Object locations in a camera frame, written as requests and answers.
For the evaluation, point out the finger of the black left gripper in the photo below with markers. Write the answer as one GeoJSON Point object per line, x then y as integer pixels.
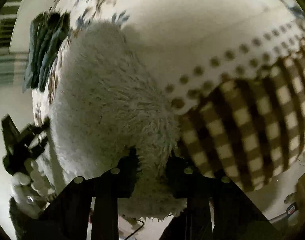
{"type": "Point", "coordinates": [12, 136]}

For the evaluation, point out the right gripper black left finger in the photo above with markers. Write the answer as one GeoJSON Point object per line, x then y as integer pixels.
{"type": "Point", "coordinates": [68, 215]}

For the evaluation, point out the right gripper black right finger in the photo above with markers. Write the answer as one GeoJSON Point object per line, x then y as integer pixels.
{"type": "Point", "coordinates": [216, 208]}

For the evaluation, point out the grey fluffy pants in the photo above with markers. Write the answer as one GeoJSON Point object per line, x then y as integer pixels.
{"type": "Point", "coordinates": [105, 103]}

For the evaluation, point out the white gloved left hand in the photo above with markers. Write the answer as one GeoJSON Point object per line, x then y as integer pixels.
{"type": "Point", "coordinates": [31, 191]}

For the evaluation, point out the left grey-green curtain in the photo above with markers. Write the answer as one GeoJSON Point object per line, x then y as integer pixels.
{"type": "Point", "coordinates": [12, 69]}

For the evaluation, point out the stack of folded grey pants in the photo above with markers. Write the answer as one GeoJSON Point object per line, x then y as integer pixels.
{"type": "Point", "coordinates": [47, 32]}

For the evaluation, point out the window with metal grille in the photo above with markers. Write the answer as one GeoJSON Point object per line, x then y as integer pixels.
{"type": "Point", "coordinates": [8, 17]}

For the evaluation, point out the floral bed sheet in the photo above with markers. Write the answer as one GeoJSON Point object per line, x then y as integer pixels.
{"type": "Point", "coordinates": [233, 72]}

